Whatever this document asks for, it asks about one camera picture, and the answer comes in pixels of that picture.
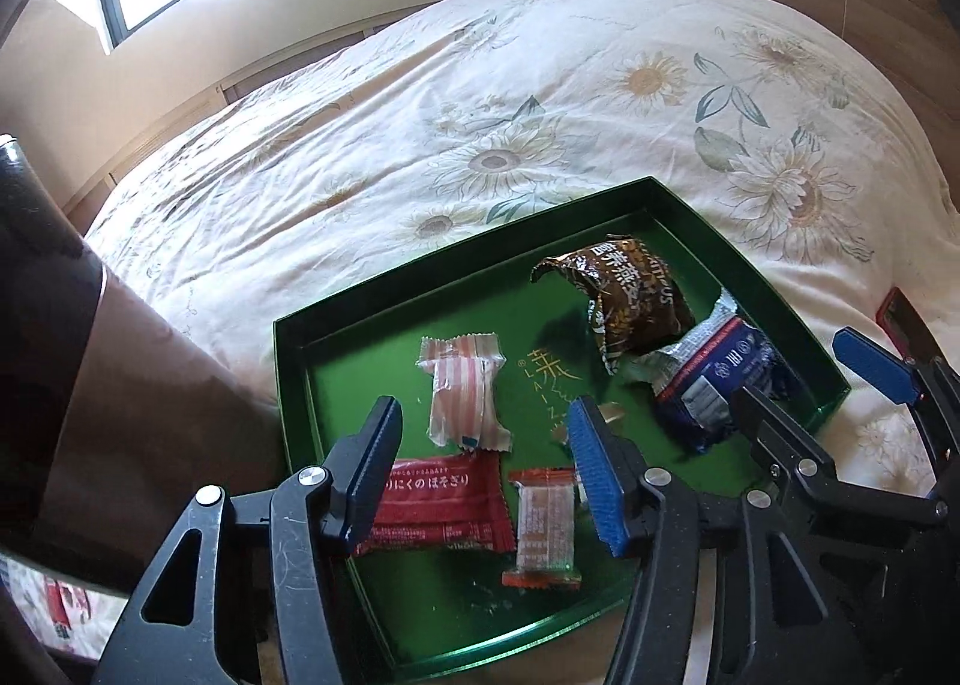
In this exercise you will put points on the brown snack packet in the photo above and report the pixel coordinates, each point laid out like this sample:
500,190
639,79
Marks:
630,302

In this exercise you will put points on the printed packet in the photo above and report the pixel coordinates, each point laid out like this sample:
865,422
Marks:
67,610

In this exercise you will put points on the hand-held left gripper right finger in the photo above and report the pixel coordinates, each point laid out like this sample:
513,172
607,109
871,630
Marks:
596,475

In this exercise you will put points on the green tray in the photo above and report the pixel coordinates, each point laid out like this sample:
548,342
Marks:
465,606

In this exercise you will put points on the blue and silver snack packet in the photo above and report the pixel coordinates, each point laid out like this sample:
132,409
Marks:
720,362

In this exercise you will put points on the small orange snack packet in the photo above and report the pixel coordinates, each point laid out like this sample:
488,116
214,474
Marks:
544,527

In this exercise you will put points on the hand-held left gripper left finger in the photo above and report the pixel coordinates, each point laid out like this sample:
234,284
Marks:
367,475

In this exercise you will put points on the floral duvet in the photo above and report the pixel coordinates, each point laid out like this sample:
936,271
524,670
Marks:
375,153

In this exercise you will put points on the pink striped snack packet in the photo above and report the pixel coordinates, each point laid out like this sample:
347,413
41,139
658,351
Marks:
461,392

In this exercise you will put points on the brown and black tower appliance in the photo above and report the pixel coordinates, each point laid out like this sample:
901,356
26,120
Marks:
112,392

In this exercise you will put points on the red snack packet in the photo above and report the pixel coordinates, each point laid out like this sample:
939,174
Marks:
442,505

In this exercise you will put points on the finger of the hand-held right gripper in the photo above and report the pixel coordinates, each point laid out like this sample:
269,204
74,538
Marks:
787,441
874,366

